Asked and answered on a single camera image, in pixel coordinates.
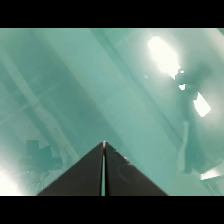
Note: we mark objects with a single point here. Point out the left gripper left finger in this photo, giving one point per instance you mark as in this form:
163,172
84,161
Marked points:
81,176

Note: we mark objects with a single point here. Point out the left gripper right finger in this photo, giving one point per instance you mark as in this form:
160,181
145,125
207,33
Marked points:
128,176

